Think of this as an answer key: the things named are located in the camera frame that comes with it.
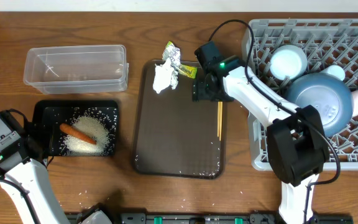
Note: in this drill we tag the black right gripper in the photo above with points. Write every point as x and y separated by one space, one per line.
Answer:
198 91

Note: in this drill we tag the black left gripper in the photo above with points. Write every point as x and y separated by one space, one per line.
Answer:
25 135

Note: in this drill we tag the yellow snack packet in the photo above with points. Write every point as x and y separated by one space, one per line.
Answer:
187 71

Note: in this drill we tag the orange carrot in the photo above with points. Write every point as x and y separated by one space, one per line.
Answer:
69 130

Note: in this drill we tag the white napkin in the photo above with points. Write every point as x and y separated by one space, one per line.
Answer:
165 76

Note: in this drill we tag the silver foil wrapper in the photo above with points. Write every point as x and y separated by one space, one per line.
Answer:
173 53

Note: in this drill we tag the pile of white rice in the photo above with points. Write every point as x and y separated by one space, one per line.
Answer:
99 123

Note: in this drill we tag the light blue bowl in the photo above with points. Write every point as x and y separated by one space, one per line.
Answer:
288 61

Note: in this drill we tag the dark blue plate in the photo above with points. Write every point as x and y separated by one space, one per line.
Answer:
328 95

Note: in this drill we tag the light blue cup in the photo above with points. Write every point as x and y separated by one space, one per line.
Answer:
335 71

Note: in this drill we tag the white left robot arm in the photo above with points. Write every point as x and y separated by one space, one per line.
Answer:
24 176

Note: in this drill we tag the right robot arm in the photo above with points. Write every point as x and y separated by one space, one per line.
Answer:
296 144

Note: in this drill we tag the grey dishwasher rack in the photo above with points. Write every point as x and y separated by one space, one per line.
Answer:
325 42

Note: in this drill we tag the black rectangular tray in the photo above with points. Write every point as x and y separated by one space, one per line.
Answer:
49 115

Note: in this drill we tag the brown serving tray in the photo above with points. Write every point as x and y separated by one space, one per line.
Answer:
175 136

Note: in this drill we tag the clear plastic bin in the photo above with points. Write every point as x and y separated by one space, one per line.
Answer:
77 69

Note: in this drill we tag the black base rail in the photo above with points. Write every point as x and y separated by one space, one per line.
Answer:
255 218

